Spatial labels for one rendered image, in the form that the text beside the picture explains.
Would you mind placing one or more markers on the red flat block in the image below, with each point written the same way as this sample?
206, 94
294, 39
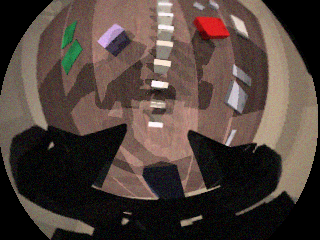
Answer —
211, 28

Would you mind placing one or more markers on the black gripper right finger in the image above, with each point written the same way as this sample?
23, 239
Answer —
214, 158

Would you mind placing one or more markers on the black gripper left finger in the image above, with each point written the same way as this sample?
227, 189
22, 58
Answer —
94, 152

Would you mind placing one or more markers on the purple block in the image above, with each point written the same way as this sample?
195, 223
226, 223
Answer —
114, 40

